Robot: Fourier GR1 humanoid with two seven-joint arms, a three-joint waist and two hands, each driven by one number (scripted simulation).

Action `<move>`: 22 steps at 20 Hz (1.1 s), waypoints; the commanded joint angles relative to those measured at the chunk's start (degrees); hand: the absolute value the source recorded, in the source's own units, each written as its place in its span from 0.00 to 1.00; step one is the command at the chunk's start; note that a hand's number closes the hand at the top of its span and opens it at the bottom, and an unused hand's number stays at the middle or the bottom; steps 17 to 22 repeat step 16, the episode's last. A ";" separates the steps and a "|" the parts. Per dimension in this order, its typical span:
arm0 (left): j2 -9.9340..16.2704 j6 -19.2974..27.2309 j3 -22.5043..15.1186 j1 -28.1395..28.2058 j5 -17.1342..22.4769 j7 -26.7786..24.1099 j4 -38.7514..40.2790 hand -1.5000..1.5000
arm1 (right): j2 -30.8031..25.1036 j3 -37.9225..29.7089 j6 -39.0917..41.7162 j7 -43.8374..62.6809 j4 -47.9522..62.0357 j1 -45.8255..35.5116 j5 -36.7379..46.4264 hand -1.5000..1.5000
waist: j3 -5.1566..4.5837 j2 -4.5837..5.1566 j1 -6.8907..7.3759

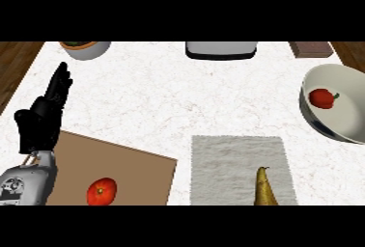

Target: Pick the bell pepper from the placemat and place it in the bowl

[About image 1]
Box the red bell pepper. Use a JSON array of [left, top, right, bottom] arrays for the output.
[[308, 88, 341, 110]]

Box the white bowl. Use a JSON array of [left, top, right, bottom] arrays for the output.
[[299, 63, 365, 146]]

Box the grey cloth placemat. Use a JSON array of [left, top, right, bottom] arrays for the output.
[[189, 134, 300, 206]]

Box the red tomato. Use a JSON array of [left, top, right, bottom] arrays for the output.
[[86, 177, 118, 206]]

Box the grey plant pot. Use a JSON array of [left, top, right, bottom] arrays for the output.
[[59, 41, 112, 62]]

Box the brown rectangular block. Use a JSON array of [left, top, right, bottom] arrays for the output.
[[288, 41, 336, 59]]

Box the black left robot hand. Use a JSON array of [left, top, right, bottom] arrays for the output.
[[13, 62, 74, 155]]

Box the white and black appliance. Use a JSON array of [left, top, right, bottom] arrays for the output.
[[183, 41, 260, 61]]

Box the brown cutting board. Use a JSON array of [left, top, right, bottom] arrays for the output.
[[44, 129, 179, 206]]

